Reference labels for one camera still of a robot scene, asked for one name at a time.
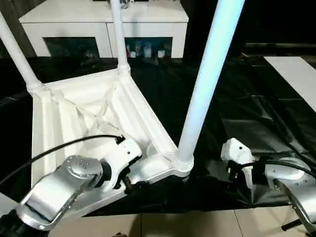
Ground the white plastic table top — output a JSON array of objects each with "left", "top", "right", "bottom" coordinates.
[{"left": 30, "top": 67, "right": 196, "bottom": 220}]

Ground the black work mat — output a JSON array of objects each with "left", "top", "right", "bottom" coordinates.
[{"left": 0, "top": 54, "right": 316, "bottom": 218}]

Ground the black stand leg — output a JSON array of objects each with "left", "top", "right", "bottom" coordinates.
[{"left": 280, "top": 220, "right": 303, "bottom": 232}]

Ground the white side table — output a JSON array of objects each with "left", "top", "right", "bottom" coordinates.
[{"left": 264, "top": 56, "right": 316, "bottom": 112}]

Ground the white cabinet with glass doors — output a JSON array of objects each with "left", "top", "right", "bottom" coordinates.
[{"left": 19, "top": 0, "right": 189, "bottom": 59}]

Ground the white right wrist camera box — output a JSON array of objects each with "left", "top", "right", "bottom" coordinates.
[{"left": 220, "top": 138, "right": 267, "bottom": 191}]

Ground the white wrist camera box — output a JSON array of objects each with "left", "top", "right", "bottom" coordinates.
[
  {"left": 220, "top": 138, "right": 267, "bottom": 191},
  {"left": 99, "top": 137, "right": 144, "bottom": 191}
]

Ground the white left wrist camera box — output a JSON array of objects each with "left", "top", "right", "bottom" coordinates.
[{"left": 99, "top": 137, "right": 144, "bottom": 191}]

